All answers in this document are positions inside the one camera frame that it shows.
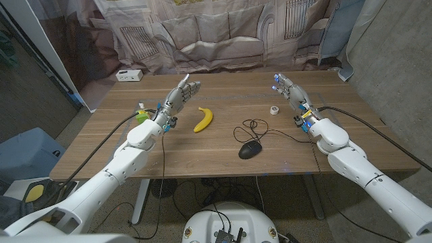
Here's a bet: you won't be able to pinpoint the grey table leg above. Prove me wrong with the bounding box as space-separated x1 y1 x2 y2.
302 174 325 220

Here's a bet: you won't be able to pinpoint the round black fan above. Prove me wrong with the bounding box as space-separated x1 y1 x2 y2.
151 178 179 199

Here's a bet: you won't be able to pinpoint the white floor board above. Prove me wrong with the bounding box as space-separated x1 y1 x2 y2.
11 178 51 200

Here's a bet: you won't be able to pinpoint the white power strip box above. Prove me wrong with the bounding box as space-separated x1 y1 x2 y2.
115 69 144 82

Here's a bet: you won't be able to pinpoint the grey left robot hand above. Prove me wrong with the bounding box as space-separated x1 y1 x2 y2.
153 73 202 129

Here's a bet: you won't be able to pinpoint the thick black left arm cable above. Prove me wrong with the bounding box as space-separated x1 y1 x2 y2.
55 108 158 202

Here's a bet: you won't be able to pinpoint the thin black mouse cable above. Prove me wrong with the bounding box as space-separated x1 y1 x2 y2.
233 119 313 144

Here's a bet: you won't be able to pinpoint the blue plastic bin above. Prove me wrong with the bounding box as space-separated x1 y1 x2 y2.
0 127 67 186

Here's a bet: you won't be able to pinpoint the black yellow foot pedal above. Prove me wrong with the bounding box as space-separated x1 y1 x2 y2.
23 182 47 205

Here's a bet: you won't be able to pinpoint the white table leg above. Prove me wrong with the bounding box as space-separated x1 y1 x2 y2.
130 178 151 223

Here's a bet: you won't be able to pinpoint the black electronics box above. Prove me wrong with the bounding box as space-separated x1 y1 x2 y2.
213 227 244 243

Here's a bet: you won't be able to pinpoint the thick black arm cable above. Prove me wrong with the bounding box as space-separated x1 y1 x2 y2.
317 106 432 172
55 108 158 202

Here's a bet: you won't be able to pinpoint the white partition panel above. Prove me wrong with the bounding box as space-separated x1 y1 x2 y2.
0 0 99 113

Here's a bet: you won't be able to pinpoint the tangled black cables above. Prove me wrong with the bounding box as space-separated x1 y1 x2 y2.
171 177 266 220

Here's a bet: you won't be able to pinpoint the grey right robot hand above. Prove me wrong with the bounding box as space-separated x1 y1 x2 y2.
271 73 325 128

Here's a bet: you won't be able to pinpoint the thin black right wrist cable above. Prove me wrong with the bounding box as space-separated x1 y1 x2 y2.
305 130 404 243

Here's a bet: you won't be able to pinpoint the green cube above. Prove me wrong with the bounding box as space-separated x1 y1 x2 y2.
136 111 151 125

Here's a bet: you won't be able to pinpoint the white robot torso panel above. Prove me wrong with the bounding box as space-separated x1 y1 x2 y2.
0 233 138 243

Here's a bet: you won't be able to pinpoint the black computer mouse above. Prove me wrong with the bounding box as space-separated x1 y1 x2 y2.
238 140 263 161

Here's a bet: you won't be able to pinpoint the yellow banana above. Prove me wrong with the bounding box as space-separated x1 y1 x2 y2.
193 107 214 134

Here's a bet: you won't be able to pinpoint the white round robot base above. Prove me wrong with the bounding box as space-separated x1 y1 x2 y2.
182 201 280 243

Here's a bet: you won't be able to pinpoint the printed fabric backdrop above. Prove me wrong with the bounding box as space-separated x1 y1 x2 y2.
26 0 385 112

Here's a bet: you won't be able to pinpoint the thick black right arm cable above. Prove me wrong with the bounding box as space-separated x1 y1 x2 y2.
317 106 432 172

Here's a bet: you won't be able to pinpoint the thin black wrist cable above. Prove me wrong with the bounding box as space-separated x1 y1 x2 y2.
305 130 404 243
133 131 166 240

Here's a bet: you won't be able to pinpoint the person leg in jeans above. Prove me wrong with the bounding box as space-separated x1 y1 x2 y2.
0 178 79 230

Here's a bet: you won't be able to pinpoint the thin black left wrist cable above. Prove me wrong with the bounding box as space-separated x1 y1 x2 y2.
133 131 166 240

